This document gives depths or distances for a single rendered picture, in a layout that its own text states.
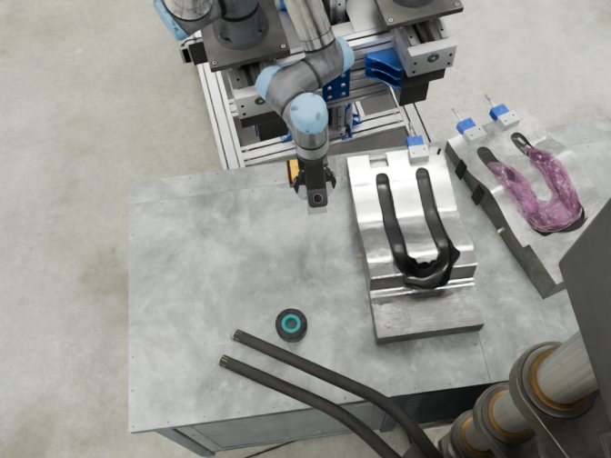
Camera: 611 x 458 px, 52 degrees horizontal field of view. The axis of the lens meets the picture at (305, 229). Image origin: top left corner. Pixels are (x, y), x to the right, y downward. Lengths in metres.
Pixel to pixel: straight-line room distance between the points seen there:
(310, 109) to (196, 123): 1.69
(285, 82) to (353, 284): 0.58
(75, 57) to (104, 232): 1.00
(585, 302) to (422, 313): 1.03
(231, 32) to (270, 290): 0.69
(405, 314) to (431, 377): 0.16
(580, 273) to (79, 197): 2.52
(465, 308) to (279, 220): 0.55
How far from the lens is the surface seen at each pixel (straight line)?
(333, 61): 1.40
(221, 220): 1.75
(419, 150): 1.71
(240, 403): 1.58
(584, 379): 0.74
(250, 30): 1.74
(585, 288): 0.56
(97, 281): 2.69
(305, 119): 1.28
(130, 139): 2.98
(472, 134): 1.80
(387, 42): 1.93
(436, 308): 1.58
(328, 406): 1.48
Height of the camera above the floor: 2.34
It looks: 64 degrees down
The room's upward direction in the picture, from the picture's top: 7 degrees counter-clockwise
